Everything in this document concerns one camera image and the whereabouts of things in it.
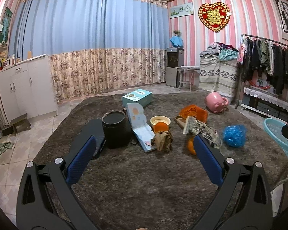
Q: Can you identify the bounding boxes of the light blue laundry basket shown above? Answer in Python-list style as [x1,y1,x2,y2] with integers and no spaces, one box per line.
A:
[263,118,288,157]

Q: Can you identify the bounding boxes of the black round container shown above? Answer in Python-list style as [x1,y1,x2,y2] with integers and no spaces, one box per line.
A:
[101,111,132,149]

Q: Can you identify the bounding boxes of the black flat wallet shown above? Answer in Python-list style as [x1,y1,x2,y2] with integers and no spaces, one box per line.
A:
[66,119,105,160]

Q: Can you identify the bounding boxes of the covered cabinet with clothes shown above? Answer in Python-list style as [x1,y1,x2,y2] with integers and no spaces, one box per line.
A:
[199,42,238,101]

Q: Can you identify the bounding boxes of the blue plastic bag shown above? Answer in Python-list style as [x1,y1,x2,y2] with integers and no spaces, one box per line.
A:
[222,125,247,148]

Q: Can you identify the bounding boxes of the red heart wall decoration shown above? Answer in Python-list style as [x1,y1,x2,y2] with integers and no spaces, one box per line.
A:
[198,2,231,33]

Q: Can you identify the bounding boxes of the grey water dispenser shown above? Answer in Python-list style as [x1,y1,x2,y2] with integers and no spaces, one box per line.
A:
[165,47,184,87]

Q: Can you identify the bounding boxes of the orange fruit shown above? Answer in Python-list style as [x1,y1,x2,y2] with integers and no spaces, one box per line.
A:
[187,136,197,155]

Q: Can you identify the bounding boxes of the brown paper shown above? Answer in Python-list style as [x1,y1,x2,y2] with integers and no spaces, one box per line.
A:
[151,131,173,152]

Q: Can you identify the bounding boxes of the grey shaggy rug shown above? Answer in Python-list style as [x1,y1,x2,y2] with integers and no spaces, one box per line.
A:
[34,91,288,229]

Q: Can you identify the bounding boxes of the cream plastic bowl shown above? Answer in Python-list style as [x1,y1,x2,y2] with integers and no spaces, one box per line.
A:
[150,115,171,126]

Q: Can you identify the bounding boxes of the light blue booklet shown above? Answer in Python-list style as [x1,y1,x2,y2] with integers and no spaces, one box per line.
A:
[126,103,156,153]

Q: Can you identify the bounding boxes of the landscape wall poster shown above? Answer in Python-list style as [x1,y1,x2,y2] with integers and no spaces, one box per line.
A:
[170,2,194,19]

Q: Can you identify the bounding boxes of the blue floral curtain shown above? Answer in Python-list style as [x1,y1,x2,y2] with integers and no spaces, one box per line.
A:
[9,0,169,101]

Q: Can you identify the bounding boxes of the white cabinet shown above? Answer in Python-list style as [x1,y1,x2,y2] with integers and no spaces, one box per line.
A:
[0,54,58,123]

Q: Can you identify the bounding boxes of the low lace covered shelf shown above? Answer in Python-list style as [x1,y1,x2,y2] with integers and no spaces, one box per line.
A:
[240,86,288,124]

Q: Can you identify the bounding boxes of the clothes rack with garments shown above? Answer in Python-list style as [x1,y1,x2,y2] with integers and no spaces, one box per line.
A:
[236,34,288,107]

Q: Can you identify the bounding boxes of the small metal stool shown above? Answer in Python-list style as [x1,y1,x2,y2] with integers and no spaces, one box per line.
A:
[176,65,200,91]

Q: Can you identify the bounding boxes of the tan phone case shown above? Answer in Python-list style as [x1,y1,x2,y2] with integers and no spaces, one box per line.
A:
[174,115,186,129]

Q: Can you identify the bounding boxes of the teal cardboard box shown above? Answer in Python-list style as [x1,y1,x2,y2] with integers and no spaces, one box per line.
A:
[122,89,152,108]

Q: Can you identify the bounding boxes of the small wooden step stool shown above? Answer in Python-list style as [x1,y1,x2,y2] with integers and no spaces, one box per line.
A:
[1,113,31,136]

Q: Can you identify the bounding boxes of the pink pig mug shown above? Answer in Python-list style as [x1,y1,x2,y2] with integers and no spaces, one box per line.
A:
[205,91,229,114]

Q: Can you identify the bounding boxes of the orange plastic lid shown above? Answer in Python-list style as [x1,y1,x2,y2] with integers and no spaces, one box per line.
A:
[153,122,169,134]

